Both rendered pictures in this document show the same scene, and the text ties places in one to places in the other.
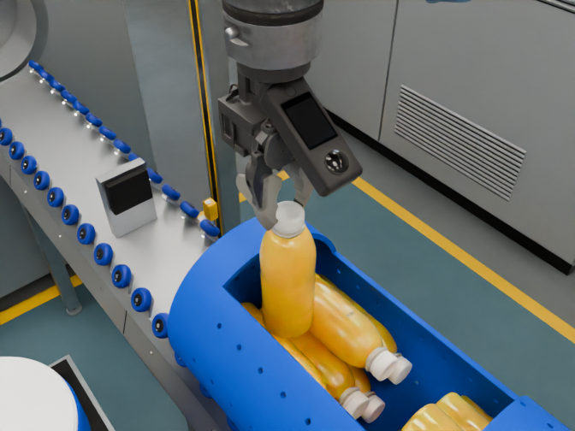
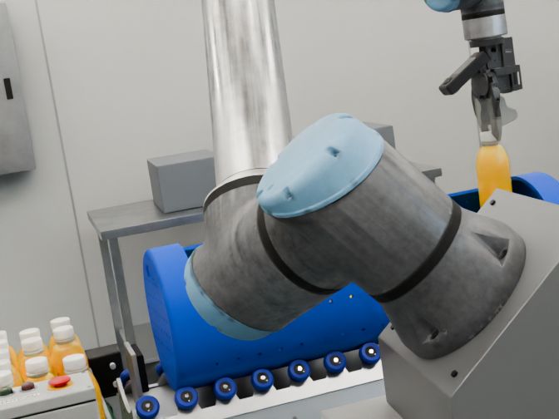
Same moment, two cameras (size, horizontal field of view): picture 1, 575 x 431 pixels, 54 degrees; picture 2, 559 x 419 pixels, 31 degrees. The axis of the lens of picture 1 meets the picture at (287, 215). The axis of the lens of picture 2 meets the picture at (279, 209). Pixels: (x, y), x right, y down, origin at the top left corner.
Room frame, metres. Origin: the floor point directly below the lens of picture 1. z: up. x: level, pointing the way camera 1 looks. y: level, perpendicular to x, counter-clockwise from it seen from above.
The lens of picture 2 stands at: (0.94, -2.11, 1.60)
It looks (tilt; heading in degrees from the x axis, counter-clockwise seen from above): 10 degrees down; 115
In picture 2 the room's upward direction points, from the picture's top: 8 degrees counter-clockwise
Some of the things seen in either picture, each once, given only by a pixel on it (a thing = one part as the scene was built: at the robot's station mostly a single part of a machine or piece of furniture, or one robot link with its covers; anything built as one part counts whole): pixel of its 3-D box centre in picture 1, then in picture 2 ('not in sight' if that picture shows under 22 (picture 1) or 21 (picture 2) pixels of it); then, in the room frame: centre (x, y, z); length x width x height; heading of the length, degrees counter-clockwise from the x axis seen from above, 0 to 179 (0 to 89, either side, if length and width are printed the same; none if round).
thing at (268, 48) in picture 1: (270, 30); (484, 28); (0.49, 0.02, 1.55); 0.10 x 0.09 x 0.05; 130
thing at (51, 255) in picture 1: (51, 255); not in sight; (1.37, 0.83, 0.31); 0.06 x 0.06 x 0.63; 40
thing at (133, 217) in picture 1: (129, 200); not in sight; (0.88, 0.33, 1.00); 0.10 x 0.04 x 0.15; 130
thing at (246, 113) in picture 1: (269, 103); (492, 67); (0.50, 0.02, 1.47); 0.09 x 0.08 x 0.12; 40
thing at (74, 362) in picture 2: not in sight; (74, 362); (-0.12, -0.74, 1.09); 0.04 x 0.04 x 0.02
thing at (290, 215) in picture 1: (287, 218); (489, 136); (0.48, 0.00, 1.33); 0.04 x 0.04 x 0.02
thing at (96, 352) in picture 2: not in sight; (106, 373); (-0.30, -0.41, 0.95); 0.10 x 0.07 x 0.10; 130
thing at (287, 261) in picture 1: (287, 274); (494, 183); (0.48, 0.00, 1.23); 0.07 x 0.07 x 0.19
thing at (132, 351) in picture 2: not in sight; (138, 377); (-0.13, -0.54, 0.99); 0.10 x 0.02 x 0.12; 130
